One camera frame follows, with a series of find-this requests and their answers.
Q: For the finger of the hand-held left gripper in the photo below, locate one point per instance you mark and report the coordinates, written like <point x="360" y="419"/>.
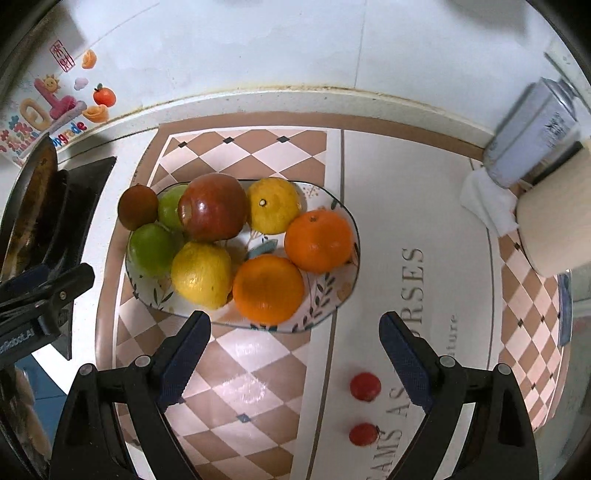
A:
<point x="23" y="279"/>
<point x="64" y="288"/>

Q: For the orange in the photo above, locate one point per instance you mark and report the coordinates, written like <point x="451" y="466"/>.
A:
<point x="268" y="289"/>
<point x="318" y="241"/>

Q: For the grey spray can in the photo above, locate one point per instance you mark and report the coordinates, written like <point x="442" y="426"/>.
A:
<point x="531" y="134"/>

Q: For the colourful wall sticker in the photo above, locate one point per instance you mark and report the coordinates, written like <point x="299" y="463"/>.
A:
<point x="51" y="106"/>

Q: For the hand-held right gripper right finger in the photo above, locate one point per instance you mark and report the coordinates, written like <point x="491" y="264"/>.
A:
<point x="406" y="360"/>

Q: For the red cherry tomato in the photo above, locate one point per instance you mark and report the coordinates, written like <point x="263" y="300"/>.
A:
<point x="363" y="434"/>
<point x="365" y="386"/>

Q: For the checkered printed table mat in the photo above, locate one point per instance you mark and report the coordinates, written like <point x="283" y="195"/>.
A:
<point x="406" y="194"/>

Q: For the white folded tissue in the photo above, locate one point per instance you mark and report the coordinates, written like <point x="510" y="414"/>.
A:
<point x="489" y="203"/>

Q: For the yellow citrus fruit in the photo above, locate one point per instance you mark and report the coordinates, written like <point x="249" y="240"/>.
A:
<point x="202" y="274"/>
<point x="274" y="205"/>

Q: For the blue smartphone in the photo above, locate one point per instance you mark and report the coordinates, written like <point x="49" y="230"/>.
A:
<point x="564" y="309"/>

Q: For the small brown round fruit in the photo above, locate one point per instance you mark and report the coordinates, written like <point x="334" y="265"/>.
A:
<point x="137" y="207"/>

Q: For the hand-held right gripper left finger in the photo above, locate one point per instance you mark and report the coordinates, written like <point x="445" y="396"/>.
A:
<point x="182" y="360"/>

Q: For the floral oval ceramic plate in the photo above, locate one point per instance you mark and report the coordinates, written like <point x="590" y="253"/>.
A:
<point x="323" y="295"/>

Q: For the green apple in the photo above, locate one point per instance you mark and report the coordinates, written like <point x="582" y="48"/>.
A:
<point x="171" y="210"/>
<point x="153" y="249"/>

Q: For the black frying pan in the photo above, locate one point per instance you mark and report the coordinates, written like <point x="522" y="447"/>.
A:
<point x="32" y="207"/>

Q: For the dark red apple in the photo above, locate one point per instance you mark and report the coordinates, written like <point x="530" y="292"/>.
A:
<point x="213" y="207"/>

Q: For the cream ribbed utensil holder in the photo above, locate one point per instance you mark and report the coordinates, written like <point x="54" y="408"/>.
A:
<point x="558" y="217"/>

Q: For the black gas stove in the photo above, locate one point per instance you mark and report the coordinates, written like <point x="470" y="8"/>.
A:
<point x="87" y="194"/>

